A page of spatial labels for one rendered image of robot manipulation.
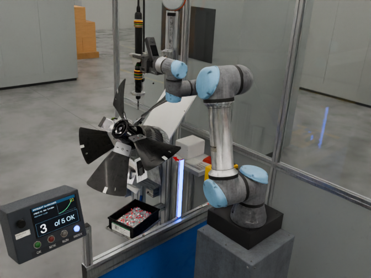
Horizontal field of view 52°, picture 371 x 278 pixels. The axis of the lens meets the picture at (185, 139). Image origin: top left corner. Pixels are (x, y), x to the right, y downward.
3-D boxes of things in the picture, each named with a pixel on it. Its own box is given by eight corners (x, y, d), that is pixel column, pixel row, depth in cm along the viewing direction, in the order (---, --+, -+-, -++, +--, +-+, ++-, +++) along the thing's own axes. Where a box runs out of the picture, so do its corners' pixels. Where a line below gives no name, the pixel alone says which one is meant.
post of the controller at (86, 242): (89, 260, 165) (87, 222, 158) (93, 264, 163) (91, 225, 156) (83, 263, 163) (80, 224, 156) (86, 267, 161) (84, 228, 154)
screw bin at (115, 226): (134, 209, 212) (134, 198, 209) (159, 219, 204) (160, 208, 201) (107, 228, 195) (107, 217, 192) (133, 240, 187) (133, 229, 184)
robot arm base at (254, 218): (273, 218, 164) (276, 197, 160) (253, 233, 153) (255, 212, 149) (243, 203, 173) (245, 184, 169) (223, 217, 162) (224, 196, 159)
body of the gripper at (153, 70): (138, 70, 188) (153, 75, 180) (138, 53, 185) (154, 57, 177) (150, 69, 193) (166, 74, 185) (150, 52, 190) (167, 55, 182)
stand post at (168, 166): (161, 265, 289) (166, 121, 245) (169, 271, 283) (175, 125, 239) (157, 267, 286) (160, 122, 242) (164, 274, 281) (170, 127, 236)
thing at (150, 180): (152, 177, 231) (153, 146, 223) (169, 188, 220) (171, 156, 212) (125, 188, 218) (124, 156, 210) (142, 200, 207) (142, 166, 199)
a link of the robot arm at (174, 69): (175, 81, 170) (176, 63, 167) (159, 76, 177) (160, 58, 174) (188, 79, 175) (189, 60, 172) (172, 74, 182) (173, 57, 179)
